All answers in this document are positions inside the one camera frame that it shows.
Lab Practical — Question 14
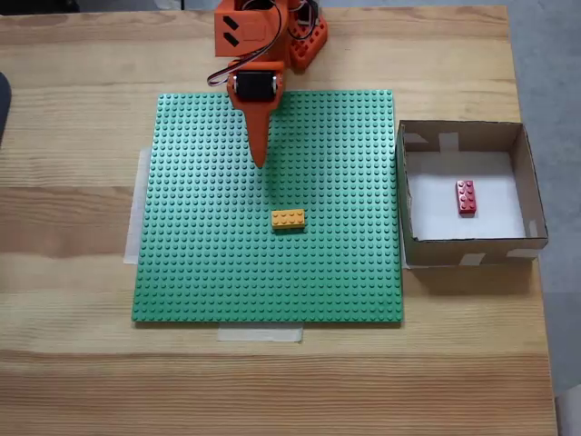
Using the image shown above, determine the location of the red lego block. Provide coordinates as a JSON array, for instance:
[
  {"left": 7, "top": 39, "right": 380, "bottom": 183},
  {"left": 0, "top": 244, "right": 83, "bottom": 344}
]
[{"left": 455, "top": 179, "right": 480, "bottom": 219}]

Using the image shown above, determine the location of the yellow lego block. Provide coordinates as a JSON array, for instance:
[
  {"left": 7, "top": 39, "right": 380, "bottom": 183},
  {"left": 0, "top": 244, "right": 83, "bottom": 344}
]
[{"left": 271, "top": 208, "right": 307, "bottom": 234}]

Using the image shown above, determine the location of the green lego baseplate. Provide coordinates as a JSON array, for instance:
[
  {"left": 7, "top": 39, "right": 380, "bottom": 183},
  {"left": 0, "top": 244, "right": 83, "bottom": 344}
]
[{"left": 131, "top": 89, "right": 406, "bottom": 326}]

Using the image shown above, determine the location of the brown cardboard box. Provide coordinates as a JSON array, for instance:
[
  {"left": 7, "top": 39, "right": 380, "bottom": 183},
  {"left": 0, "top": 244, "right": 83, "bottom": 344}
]
[{"left": 396, "top": 118, "right": 549, "bottom": 270}]

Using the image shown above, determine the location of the wide masking tape strip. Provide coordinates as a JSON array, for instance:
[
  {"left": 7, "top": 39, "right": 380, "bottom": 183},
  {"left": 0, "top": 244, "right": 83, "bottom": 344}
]
[{"left": 123, "top": 144, "right": 153, "bottom": 266}]

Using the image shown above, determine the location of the white paper sheet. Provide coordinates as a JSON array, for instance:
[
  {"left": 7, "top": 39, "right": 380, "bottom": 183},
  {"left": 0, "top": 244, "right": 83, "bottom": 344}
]
[{"left": 406, "top": 149, "right": 528, "bottom": 242}]

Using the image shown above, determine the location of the black rounded device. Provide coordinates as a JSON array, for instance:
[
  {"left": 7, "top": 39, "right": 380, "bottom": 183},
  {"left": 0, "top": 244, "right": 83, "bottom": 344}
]
[{"left": 0, "top": 71, "right": 14, "bottom": 149}]

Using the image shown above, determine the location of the gripper motor cable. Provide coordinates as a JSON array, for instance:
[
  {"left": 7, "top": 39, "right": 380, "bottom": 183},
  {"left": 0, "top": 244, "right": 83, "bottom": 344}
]
[{"left": 206, "top": 0, "right": 285, "bottom": 87}]

